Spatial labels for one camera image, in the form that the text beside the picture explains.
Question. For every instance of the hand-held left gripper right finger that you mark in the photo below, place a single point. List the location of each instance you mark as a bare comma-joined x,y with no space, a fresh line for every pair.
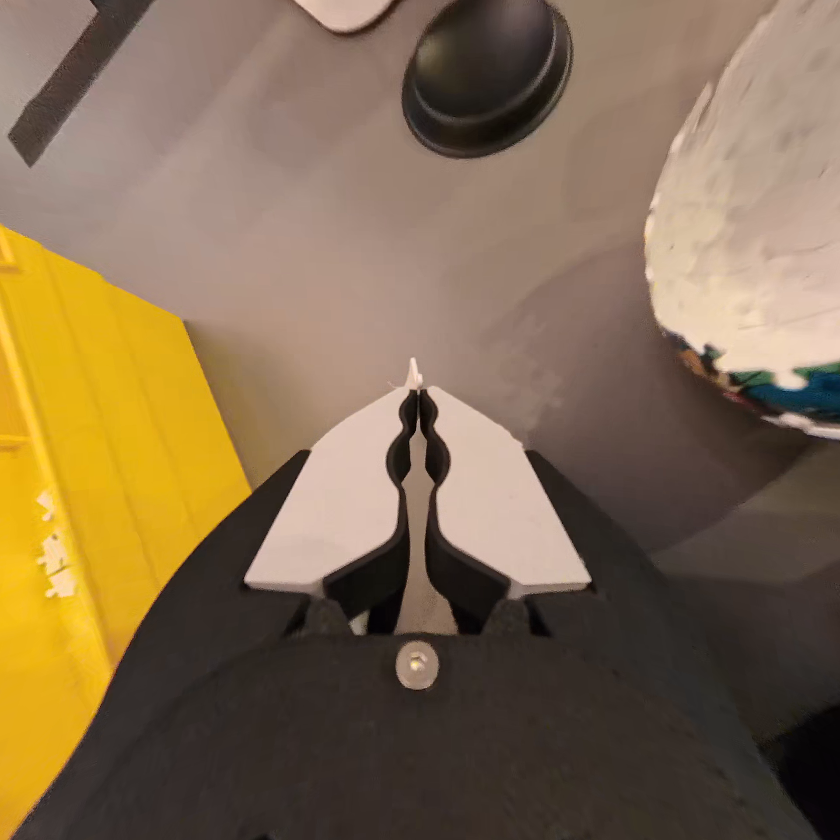
505,518

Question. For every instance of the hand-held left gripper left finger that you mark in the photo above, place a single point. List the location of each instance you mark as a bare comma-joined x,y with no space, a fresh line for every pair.
334,512

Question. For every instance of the colourful single puzzle piece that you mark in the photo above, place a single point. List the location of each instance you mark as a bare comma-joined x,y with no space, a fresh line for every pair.
413,377

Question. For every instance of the yellow plastic bin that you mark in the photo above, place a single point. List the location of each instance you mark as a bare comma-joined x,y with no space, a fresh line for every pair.
131,426

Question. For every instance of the pile of white puzzle pieces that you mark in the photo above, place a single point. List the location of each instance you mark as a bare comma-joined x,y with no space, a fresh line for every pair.
59,581

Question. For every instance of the partly built puzzle ball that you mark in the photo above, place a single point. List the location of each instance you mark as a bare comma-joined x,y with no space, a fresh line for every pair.
741,197

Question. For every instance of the black round ball stand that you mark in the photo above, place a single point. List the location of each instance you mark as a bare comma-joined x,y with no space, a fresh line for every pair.
485,79

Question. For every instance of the white rounded board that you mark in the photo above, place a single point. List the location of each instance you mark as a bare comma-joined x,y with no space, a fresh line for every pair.
348,13

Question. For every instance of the black tape strip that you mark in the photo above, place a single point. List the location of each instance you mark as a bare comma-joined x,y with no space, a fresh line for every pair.
72,85

